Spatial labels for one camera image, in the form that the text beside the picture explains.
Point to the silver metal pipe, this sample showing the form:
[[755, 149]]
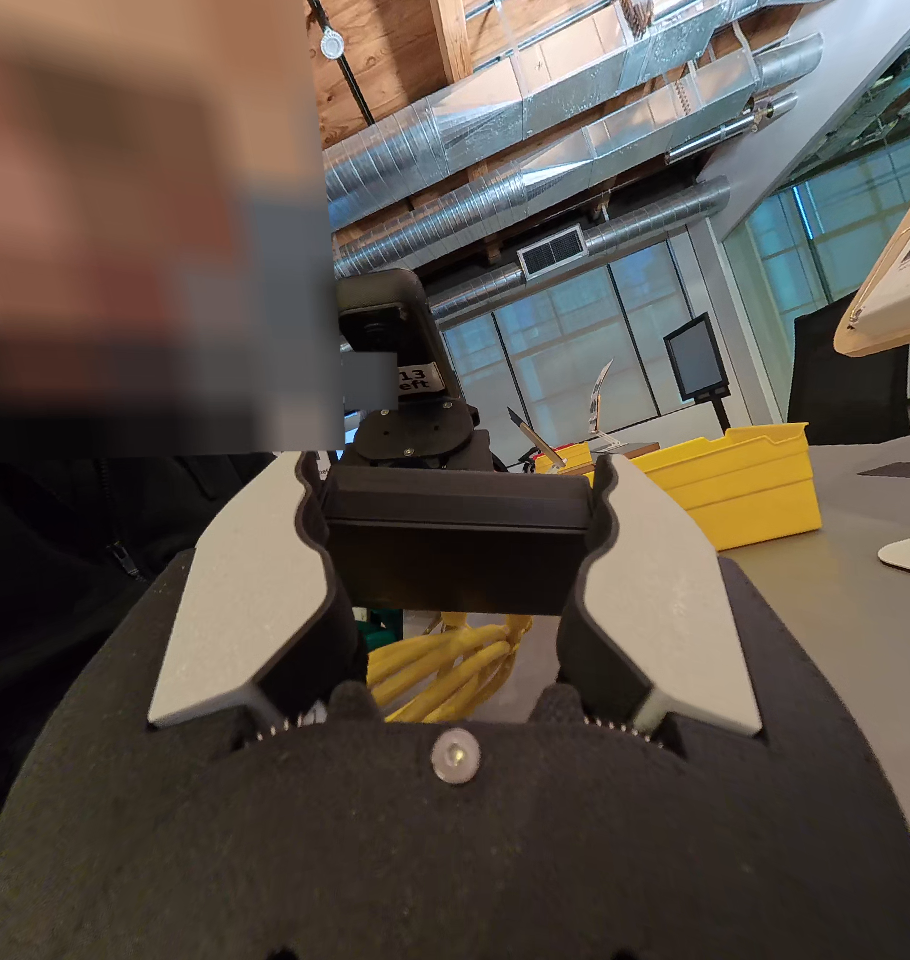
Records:
[[717, 135]]

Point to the black desk mat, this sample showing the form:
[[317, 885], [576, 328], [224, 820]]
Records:
[[901, 470]]

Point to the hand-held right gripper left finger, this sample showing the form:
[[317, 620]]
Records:
[[237, 600]]

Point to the silver monitor base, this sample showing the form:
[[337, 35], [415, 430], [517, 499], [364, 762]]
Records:
[[909, 556]]

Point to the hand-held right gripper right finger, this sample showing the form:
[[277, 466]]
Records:
[[672, 600]]

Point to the pale wooden desk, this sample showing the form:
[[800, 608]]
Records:
[[875, 337]]

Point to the black monitor on stand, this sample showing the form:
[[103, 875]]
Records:
[[696, 360]]

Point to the round white ceiling fixture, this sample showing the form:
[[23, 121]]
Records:
[[333, 46]]

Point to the white ceiling vent grille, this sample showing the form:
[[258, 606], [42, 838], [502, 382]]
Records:
[[552, 251]]

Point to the yellow plastic bin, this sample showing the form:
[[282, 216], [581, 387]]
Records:
[[567, 457], [732, 487]]

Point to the round spiral metal duct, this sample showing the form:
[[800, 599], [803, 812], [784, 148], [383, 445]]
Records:
[[650, 217]]

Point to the curved paper sign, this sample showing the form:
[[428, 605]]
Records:
[[599, 397]]

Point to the black ethernet switch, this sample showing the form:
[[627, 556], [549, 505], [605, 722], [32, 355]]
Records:
[[455, 547]]

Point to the black office chair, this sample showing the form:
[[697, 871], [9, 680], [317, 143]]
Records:
[[837, 382]]

